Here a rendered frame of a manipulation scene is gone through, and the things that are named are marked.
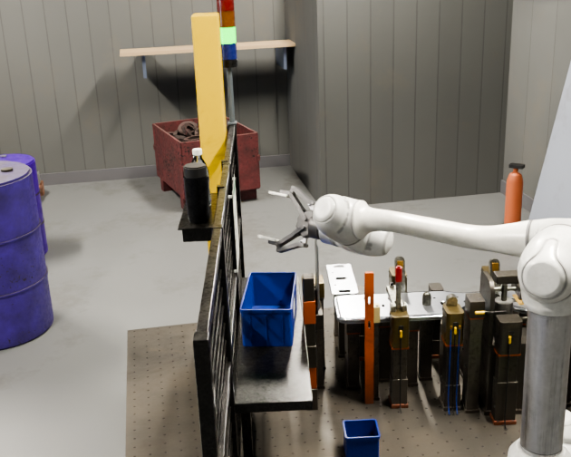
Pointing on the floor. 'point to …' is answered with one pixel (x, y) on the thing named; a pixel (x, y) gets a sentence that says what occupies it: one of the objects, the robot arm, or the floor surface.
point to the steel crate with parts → (174, 153)
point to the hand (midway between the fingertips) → (268, 215)
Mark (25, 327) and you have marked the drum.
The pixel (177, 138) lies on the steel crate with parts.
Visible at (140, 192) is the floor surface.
